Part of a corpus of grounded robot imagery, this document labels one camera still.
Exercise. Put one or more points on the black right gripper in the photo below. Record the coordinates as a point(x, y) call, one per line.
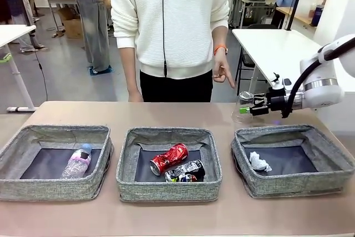
point(277, 101)

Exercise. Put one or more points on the clear plastic cup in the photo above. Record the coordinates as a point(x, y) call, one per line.
point(242, 117)

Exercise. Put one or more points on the white paper ball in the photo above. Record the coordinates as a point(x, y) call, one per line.
point(259, 162)

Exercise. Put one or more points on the crushed black cola can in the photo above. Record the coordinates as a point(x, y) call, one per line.
point(188, 171)

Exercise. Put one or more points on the crushed red cola can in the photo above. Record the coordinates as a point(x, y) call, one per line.
point(169, 158)

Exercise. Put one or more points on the pink-labelled plastic water bottle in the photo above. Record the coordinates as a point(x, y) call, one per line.
point(76, 163)

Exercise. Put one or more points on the person's right forearm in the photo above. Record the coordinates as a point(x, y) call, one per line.
point(129, 67)

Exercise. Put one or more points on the person's left forearm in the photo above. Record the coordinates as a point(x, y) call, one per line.
point(220, 37)

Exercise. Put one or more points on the person's left hand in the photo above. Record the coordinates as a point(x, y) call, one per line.
point(220, 67)

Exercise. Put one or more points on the person's right hand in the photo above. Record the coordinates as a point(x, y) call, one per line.
point(135, 96)

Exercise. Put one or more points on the white height-adjustable desk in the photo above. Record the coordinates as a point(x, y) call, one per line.
point(14, 33)

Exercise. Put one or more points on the black folding chair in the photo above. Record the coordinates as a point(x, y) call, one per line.
point(248, 60)

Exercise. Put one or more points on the bystander in pale clothes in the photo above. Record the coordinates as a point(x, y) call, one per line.
point(14, 9)

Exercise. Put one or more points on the large white table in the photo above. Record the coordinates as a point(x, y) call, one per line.
point(271, 48)

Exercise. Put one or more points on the orange wristband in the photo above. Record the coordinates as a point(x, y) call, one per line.
point(219, 50)

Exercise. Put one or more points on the cardboard box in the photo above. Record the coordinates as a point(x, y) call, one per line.
point(73, 29)

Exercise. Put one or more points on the wooden workshop table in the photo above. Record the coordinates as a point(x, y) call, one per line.
point(61, 0)

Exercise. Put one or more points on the black trousers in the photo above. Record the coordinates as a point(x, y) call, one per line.
point(177, 87)

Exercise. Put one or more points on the grey fabric basket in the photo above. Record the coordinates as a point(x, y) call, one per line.
point(55, 189)
point(291, 185)
point(166, 191)

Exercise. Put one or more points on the bystander in grey trousers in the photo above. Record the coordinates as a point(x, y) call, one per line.
point(95, 26)

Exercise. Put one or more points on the white knit sweater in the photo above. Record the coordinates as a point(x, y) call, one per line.
point(188, 26)

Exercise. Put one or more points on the dark blue bottle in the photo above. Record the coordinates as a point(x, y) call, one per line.
point(317, 15)

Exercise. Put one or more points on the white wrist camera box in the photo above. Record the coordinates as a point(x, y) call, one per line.
point(281, 83)

